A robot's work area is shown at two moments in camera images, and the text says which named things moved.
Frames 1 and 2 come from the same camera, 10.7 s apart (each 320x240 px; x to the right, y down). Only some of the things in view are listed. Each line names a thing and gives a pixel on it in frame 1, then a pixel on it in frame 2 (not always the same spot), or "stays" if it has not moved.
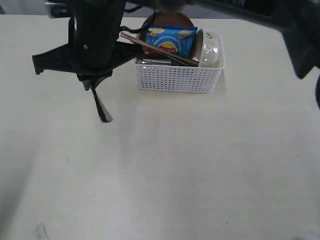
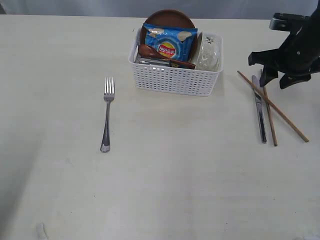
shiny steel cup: x=149 y=61 stays
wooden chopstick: x=165 y=52 to x=270 y=116
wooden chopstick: x=158 y=50 to x=273 y=105
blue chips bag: x=179 y=40 stays
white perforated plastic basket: x=180 y=79 stays
